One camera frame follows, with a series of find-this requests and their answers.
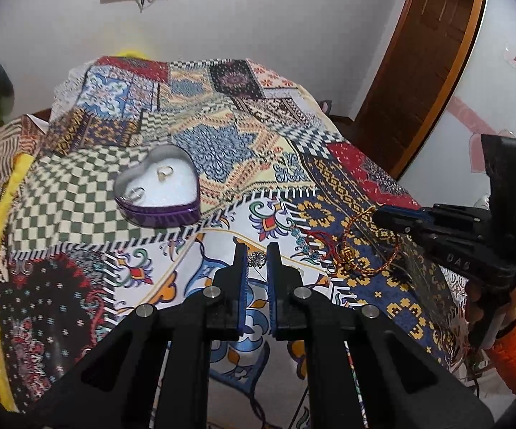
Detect person's right hand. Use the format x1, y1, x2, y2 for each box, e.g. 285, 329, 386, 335
465, 277, 516, 350

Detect pink wall decal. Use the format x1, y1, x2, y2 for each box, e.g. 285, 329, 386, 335
446, 94, 487, 135

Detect brown wooden door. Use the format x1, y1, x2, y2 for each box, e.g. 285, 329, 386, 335
354, 0, 491, 180

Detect black cable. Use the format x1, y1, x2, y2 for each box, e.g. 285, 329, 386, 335
462, 349, 487, 399

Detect braided red gold cord bracelet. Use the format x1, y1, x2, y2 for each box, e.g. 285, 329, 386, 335
339, 208, 404, 278

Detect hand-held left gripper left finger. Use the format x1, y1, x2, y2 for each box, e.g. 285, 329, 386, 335
30, 240, 250, 429

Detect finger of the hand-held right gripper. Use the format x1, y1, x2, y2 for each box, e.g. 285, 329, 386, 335
372, 210, 425, 237
385, 206, 436, 223

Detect purple heart-shaped tin box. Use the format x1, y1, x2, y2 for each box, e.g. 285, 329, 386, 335
114, 145, 202, 227

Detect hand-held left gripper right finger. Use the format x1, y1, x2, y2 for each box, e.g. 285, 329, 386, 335
267, 241, 496, 429

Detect colourful patchwork printed blanket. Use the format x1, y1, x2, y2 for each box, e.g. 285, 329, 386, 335
0, 56, 486, 429

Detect thin red string bracelet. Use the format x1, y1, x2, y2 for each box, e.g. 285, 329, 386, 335
305, 230, 353, 263

